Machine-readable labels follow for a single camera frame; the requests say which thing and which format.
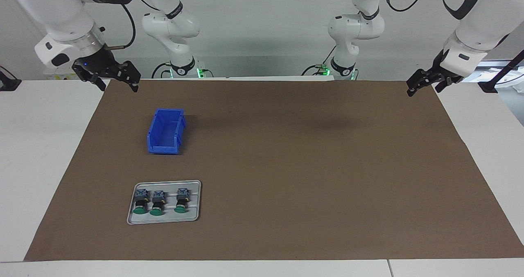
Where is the white box with label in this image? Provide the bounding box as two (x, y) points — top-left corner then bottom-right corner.
(43, 67), (79, 81)

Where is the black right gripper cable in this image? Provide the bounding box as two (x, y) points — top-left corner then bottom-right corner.
(103, 0), (166, 50)

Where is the black arm base cable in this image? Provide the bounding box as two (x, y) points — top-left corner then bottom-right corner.
(302, 45), (336, 76)
(151, 62), (172, 79)

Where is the black right arm base cable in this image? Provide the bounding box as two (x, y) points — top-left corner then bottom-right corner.
(151, 62), (172, 79)

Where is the white sheet pile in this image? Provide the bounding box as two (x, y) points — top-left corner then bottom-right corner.
(471, 60), (524, 93)

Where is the green push button switch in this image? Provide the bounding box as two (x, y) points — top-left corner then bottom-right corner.
(149, 190), (165, 216)
(174, 188), (190, 213)
(133, 189), (149, 215)

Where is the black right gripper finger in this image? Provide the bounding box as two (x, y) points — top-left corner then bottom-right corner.
(118, 61), (142, 93)
(84, 75), (108, 92)

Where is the black left arm base cable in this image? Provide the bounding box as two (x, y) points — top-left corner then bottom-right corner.
(302, 45), (336, 76)

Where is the blue plastic storage bin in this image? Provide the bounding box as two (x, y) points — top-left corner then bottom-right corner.
(147, 108), (187, 155)

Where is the brown table mat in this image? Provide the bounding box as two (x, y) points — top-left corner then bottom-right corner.
(24, 79), (524, 261)

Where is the black camera stand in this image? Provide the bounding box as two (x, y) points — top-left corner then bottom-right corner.
(478, 50), (524, 93)

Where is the black table clamp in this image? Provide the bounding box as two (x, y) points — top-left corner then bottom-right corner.
(0, 66), (22, 91)

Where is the grey metal tray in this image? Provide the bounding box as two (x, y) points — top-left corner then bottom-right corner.
(126, 180), (202, 225)

